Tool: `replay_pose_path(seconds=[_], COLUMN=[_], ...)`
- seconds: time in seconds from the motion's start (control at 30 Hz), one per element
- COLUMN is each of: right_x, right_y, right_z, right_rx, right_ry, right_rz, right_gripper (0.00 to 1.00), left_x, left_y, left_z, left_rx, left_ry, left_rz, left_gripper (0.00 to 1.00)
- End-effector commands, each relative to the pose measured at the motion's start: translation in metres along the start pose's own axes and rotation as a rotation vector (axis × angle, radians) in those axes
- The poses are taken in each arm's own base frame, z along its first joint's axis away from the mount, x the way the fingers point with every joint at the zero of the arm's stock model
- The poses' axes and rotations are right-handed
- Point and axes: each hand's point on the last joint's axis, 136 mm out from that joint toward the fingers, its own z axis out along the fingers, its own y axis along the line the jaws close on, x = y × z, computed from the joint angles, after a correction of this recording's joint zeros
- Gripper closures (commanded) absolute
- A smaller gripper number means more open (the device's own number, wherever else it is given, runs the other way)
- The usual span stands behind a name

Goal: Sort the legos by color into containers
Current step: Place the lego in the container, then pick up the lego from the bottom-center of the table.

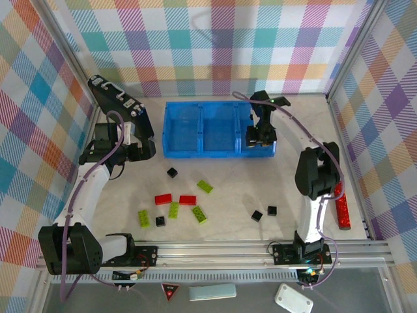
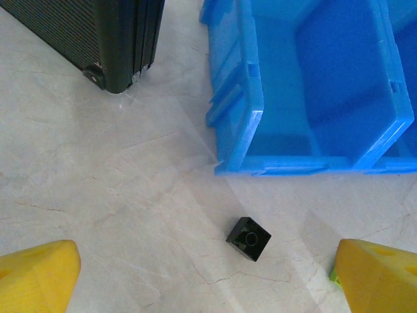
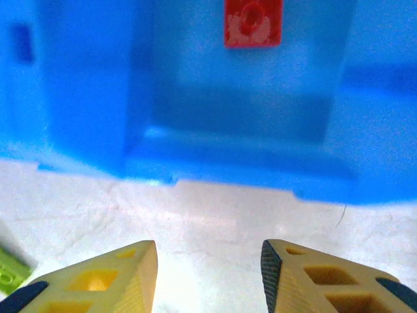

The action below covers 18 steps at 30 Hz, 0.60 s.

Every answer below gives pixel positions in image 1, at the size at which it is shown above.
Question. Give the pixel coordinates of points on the black square lego brick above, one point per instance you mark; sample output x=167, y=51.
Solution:
x=172, y=172
x=160, y=221
x=256, y=215
x=272, y=210

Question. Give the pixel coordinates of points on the red lego brick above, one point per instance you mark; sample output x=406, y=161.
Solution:
x=187, y=199
x=163, y=199

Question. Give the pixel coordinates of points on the green lego brick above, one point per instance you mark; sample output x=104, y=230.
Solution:
x=174, y=209
x=144, y=218
x=205, y=186
x=199, y=214

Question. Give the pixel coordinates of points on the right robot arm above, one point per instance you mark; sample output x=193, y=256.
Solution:
x=309, y=218

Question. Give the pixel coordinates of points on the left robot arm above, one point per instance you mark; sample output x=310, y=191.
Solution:
x=91, y=189

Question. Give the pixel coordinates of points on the black carrying case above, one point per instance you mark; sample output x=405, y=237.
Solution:
x=110, y=101

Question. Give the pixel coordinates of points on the red glitter tube grey cap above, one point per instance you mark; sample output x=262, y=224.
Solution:
x=343, y=212

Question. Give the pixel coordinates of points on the red triangle sticker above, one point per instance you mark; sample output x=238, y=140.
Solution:
x=170, y=291

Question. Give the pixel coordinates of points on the white plastic card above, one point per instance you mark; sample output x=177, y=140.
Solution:
x=211, y=291

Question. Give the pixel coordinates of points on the white rounded plate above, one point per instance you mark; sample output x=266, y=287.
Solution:
x=293, y=298

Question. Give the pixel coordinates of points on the aluminium side rail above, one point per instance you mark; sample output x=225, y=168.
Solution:
x=91, y=130
x=346, y=146

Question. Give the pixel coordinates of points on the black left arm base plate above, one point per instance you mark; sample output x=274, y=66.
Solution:
x=148, y=254

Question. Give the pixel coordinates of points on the aluminium frame post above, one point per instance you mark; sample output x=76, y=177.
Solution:
x=70, y=53
x=355, y=45

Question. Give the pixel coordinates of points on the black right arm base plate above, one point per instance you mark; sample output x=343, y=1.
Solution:
x=281, y=254

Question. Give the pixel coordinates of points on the aluminium mounting rail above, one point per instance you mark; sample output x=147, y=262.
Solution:
x=211, y=254

